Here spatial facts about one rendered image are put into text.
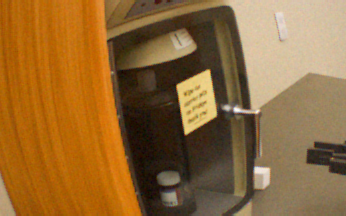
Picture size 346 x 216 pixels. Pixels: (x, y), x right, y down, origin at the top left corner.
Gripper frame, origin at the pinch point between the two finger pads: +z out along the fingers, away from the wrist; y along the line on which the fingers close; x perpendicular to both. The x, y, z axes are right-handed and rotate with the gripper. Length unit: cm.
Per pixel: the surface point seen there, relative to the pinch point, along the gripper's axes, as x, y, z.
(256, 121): -4.7, 0.8, 16.6
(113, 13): -28.5, 27.1, 17.9
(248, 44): -1, -68, 66
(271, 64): 9, -81, 66
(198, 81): -13.2, 8.9, 21.3
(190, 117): -8.6, 11.7, 21.4
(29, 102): -17, 35, 33
